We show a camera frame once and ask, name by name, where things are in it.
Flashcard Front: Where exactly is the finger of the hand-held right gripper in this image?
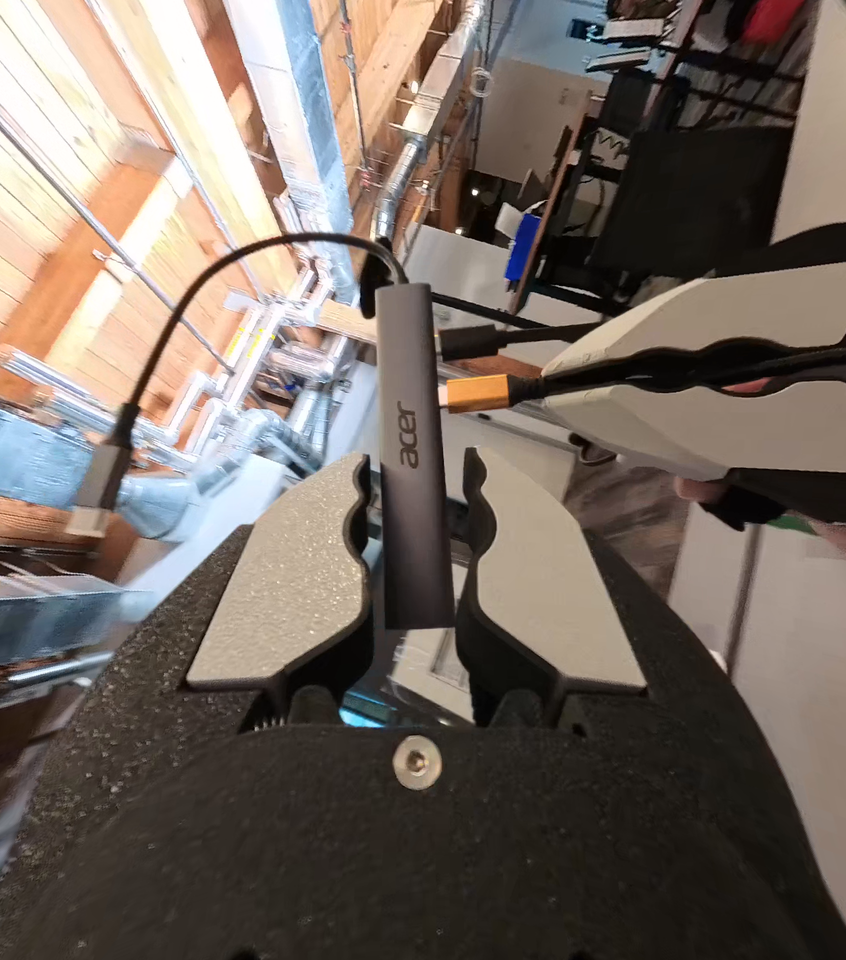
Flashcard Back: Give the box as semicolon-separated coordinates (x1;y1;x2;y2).
541;274;846;382
541;366;846;483

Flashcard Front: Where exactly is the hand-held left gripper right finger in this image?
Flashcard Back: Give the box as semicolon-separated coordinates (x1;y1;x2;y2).
455;446;651;694

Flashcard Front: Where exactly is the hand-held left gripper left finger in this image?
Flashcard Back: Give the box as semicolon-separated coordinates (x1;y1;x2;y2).
184;452;378;695

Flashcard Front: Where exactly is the grey usb hub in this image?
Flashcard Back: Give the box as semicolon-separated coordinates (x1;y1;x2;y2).
374;282;459;631

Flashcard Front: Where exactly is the black braided copper-plug cable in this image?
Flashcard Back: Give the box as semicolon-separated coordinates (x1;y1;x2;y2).
445;339;846;416

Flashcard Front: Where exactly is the short black hub cable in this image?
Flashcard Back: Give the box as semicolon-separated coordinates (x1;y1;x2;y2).
65;231;403;540

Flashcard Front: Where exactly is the black usb-c cable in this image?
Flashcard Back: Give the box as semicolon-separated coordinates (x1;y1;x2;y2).
430;291;608;364

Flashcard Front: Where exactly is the person's right hand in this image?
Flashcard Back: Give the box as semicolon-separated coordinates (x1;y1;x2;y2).
672;476;846;565

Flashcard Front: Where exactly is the dark rectangular panel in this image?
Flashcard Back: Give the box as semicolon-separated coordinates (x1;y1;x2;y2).
591;123;795;280

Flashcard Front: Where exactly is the blue box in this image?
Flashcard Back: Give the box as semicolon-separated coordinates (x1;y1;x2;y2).
505;212;546;285

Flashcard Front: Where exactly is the silver ventilation duct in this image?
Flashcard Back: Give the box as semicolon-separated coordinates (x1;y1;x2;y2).
370;0;488;241

